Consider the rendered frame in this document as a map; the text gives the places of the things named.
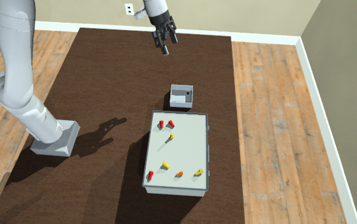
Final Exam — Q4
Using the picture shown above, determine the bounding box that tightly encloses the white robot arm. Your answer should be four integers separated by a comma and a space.
0, 0, 168, 143

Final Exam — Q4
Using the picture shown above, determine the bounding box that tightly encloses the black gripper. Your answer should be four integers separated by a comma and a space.
149, 10, 177, 55

